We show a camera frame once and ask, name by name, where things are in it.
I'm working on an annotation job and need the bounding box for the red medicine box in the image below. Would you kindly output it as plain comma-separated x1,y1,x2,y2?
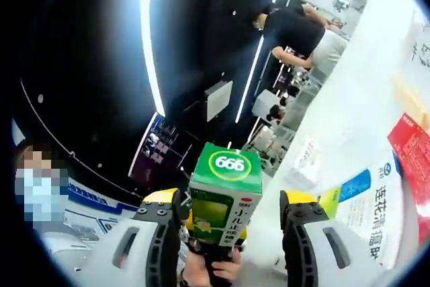
387,112,430,246

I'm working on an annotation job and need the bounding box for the long curved ceiling light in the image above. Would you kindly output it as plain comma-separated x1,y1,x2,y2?
136,0,166,117

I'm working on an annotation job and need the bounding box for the dark wall screen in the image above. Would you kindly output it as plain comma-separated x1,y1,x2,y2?
128,112,194,189

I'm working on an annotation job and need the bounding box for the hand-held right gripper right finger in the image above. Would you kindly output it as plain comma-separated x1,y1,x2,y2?
279,189,390,287

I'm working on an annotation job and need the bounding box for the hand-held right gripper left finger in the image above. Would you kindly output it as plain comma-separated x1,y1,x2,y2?
89,187,185,287

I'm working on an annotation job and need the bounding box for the white and blue medicine box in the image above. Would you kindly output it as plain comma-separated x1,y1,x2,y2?
318,158,404,270

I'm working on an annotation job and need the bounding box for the white partition panel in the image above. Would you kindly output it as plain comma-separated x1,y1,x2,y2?
253,89,286,119

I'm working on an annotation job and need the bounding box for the person's right hand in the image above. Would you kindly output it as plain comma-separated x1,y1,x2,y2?
183,248,242,287

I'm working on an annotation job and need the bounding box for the thin ceiling light strip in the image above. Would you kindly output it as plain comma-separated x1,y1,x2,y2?
234,0,290,123

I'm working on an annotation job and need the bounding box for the green medicine box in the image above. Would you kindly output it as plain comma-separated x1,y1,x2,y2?
187,141,263,251

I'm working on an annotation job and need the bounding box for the white ceiling panel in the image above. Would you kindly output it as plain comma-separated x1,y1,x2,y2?
205,80,234,122

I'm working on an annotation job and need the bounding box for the clear plastic storage container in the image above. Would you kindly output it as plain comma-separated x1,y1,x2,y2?
285,134,325,191

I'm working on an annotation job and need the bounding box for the row of office desks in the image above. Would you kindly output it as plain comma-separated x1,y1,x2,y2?
250,65,340,170

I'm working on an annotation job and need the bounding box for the wall poster board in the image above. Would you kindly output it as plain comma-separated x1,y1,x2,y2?
65,181,137,239

